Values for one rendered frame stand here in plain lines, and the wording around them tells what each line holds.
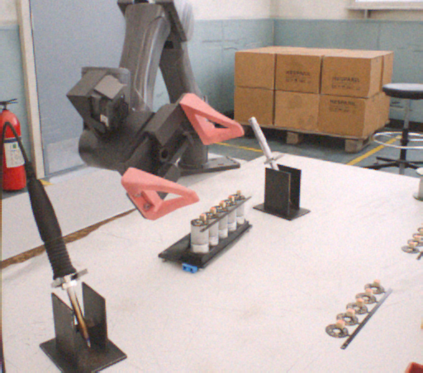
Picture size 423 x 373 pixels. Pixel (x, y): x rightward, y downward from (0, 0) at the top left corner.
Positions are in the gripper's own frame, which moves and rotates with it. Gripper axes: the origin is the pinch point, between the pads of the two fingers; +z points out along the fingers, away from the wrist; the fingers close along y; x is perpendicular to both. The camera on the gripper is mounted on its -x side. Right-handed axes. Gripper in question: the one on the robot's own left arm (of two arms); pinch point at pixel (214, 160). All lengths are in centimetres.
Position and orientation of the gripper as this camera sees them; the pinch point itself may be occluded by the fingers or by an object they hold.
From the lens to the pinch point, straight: 55.2
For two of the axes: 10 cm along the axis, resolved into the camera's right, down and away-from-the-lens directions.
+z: 7.8, 1.0, -6.2
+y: 4.9, -7.2, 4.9
